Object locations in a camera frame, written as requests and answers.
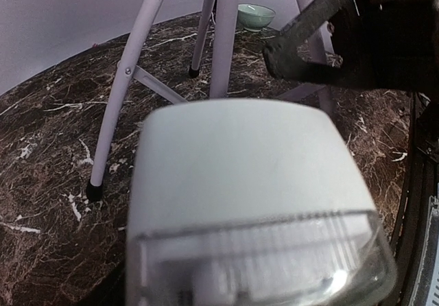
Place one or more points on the grey cable duct strip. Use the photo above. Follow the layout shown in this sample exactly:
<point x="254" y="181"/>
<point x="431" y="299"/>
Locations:
<point x="427" y="289"/>

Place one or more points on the white music stand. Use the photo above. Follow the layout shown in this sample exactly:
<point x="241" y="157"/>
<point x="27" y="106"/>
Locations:
<point x="127" y="70"/>

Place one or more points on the pale green bowl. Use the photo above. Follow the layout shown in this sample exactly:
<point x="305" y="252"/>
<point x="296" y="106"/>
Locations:
<point x="254" y="18"/>

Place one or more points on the black front rail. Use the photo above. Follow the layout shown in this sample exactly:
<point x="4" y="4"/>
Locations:
<point x="421" y="183"/>

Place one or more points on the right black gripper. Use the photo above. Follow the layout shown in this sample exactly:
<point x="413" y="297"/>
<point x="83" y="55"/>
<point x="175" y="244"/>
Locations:
<point x="391" y="35"/>

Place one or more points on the white metronome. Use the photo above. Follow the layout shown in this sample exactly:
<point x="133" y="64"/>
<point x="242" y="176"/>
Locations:
<point x="251" y="202"/>

